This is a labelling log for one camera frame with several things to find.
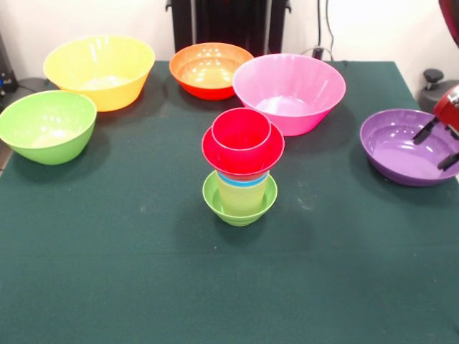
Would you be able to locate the small red bowl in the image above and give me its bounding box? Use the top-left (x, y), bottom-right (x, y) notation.
top-left (201, 121), bottom-right (285, 180)

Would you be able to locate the dark green tablecloth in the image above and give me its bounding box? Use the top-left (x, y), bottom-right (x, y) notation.
top-left (0, 59), bottom-right (459, 344)

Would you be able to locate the large yellow bowl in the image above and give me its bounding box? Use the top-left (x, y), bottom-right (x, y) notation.
top-left (43, 34), bottom-right (156, 113)

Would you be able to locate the blue cup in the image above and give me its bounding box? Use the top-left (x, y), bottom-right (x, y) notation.
top-left (217, 171), bottom-right (270, 189)

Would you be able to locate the large pink bowl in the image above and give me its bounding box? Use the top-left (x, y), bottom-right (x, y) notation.
top-left (232, 53), bottom-right (347, 138)

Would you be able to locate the large green bowl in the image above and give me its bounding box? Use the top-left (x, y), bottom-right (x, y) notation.
top-left (0, 90), bottom-right (98, 166)

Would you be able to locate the black equipment box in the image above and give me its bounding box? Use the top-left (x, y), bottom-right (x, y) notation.
top-left (0, 34), bottom-right (19, 105)

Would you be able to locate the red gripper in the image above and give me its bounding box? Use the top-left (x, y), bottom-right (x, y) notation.
top-left (412, 85), bottom-right (459, 171)

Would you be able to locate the yellow cup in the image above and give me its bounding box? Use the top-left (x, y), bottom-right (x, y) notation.
top-left (216, 177), bottom-right (270, 217)

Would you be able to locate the small green bowl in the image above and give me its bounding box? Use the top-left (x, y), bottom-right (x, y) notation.
top-left (202, 171), bottom-right (279, 227)

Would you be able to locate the purple bowl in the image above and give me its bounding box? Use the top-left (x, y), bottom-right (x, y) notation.
top-left (359, 109), bottom-right (459, 187)

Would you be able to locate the orange bowl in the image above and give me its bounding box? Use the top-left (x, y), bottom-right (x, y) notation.
top-left (169, 42), bottom-right (255, 101)

